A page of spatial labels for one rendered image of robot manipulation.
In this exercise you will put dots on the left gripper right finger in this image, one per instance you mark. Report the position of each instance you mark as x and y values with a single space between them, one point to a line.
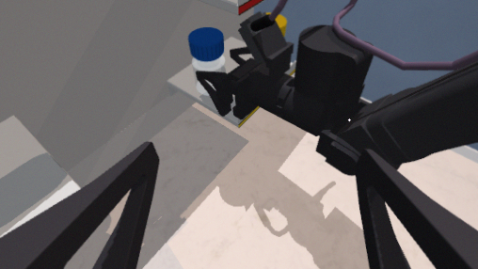
445 239

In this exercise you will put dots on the blue-capped clear bottle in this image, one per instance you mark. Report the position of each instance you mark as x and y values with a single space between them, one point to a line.
207 48

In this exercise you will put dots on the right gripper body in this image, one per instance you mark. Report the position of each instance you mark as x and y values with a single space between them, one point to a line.
265 85

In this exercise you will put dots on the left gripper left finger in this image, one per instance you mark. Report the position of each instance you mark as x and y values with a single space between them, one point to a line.
51 238

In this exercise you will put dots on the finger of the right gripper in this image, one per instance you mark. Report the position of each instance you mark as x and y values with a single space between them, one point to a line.
234 53
212 77

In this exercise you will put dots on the grey wall panel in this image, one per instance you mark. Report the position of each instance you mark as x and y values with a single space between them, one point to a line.
88 78

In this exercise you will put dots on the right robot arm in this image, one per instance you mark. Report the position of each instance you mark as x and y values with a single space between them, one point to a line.
405 127

